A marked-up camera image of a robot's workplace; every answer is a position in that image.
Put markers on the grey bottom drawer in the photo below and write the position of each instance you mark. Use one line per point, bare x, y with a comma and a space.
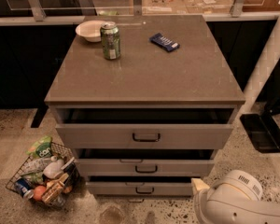
140, 185

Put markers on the grey drawer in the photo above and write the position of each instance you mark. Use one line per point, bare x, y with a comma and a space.
144, 162
144, 128
140, 185

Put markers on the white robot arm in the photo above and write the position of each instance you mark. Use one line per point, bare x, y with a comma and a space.
236, 198

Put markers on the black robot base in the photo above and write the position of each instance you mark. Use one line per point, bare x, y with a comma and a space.
263, 129

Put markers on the grey drawer cabinet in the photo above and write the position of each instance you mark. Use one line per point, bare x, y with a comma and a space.
196, 75

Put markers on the grey middle drawer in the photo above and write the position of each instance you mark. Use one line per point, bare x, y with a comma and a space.
144, 162

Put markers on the grey top drawer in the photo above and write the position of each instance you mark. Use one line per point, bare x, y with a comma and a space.
144, 128

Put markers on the white plastic bottle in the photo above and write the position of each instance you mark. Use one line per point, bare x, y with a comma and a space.
54, 169

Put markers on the brown snack box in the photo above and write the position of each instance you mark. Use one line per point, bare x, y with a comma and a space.
55, 189

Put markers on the blue snack packet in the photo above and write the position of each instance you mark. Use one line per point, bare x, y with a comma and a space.
164, 42

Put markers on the orange fruit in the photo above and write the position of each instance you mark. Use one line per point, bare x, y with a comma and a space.
38, 192

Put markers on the green chip bag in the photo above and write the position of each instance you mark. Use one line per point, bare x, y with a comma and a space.
41, 148

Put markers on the clear plastic water bottle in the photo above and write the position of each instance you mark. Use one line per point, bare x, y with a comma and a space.
36, 166

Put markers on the blue soda can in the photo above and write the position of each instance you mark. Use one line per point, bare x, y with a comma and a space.
24, 189

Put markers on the green soda can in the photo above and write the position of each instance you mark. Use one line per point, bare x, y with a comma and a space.
110, 40

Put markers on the white bowl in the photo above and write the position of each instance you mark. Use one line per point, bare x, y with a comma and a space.
90, 30

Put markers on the cardboard box left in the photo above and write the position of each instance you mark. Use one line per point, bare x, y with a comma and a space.
164, 7

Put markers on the wire basket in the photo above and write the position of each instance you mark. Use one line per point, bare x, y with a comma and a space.
38, 179

